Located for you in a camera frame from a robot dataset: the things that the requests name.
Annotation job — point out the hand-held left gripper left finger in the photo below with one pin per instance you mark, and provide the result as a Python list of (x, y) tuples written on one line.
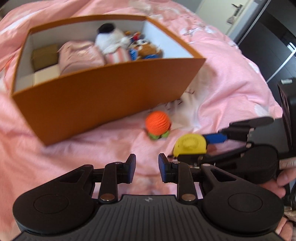
[(131, 169)]

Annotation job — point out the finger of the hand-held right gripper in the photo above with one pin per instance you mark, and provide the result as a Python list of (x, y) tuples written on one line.
[(196, 158), (215, 138)]

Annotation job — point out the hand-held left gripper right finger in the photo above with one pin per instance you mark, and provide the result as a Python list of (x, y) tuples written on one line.
[(161, 170)]

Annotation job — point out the yellow round toy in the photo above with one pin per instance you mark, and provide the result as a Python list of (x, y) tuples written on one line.
[(189, 144)]

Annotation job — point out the orange knitted ball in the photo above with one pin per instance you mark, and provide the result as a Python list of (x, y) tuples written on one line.
[(157, 122)]

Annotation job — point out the orange cardboard box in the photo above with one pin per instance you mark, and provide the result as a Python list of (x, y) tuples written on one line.
[(92, 102)]

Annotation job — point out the doll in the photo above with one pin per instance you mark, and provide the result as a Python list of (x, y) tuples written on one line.
[(148, 49)]

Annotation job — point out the blue card pack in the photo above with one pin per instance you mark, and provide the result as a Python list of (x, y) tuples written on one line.
[(133, 54)]

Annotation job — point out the pink zip pouch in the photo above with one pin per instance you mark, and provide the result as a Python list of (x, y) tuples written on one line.
[(78, 55)]

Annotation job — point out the small white box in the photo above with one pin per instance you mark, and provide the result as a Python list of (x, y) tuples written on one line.
[(46, 74)]

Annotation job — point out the pink striped plush toy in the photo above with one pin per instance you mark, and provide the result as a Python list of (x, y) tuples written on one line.
[(111, 39)]

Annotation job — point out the small gold box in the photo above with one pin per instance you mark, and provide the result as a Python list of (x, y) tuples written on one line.
[(44, 56)]

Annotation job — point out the person's right hand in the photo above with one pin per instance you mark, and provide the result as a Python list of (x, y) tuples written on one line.
[(283, 183)]

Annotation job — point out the black ribbed box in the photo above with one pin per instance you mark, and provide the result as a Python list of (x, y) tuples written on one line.
[(289, 111)]

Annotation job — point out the pink printed blanket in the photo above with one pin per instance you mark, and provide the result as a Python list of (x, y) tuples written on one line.
[(219, 76)]

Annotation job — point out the small hanging pouch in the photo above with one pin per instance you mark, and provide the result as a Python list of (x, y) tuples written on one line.
[(230, 20)]

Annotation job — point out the white door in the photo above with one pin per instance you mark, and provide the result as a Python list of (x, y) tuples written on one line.
[(215, 14)]

